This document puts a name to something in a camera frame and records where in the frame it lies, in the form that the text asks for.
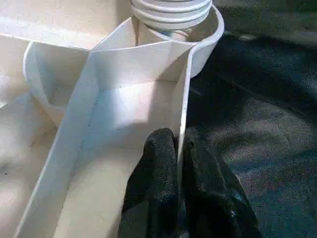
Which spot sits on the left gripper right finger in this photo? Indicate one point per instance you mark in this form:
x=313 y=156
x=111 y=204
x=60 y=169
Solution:
x=215 y=193

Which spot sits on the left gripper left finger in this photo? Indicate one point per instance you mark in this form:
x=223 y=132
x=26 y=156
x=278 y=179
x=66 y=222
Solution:
x=153 y=186

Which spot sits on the white plastic table top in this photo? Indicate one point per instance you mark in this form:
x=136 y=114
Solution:
x=86 y=111

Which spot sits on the white plastic table leg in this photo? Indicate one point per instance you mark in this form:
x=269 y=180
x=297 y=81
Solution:
x=171 y=15

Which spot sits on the black work surface mat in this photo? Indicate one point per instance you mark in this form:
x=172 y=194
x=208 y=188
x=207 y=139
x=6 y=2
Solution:
x=260 y=111

